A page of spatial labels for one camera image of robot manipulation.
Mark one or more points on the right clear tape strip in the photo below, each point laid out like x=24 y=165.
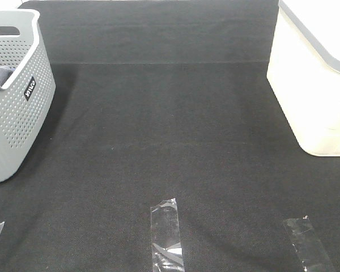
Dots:
x=308 y=247

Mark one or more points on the grey perforated laundry basket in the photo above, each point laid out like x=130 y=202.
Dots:
x=26 y=96

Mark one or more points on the cream basket with grey rim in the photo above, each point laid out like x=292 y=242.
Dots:
x=304 y=72

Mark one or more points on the centre clear tape strip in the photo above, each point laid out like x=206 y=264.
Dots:
x=165 y=237

